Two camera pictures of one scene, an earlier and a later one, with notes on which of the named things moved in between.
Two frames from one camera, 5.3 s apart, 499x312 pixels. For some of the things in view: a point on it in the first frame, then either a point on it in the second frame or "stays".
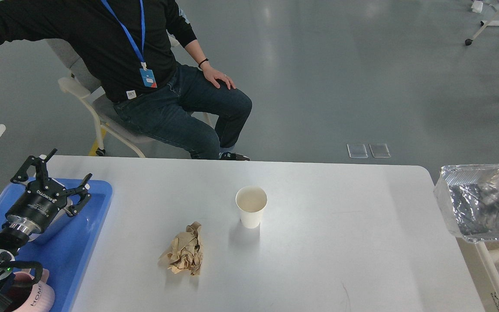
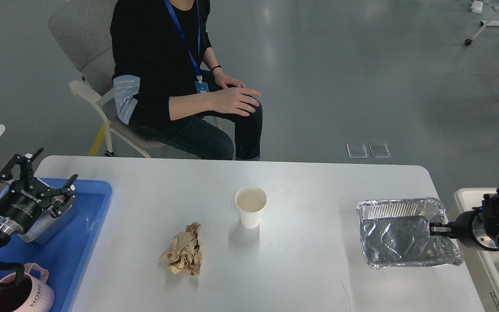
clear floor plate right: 379,150 stays
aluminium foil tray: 481,195 to 396,232
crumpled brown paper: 186,251 stays
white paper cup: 251,201 stays
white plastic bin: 483,258 stays
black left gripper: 35,208 to 22,204
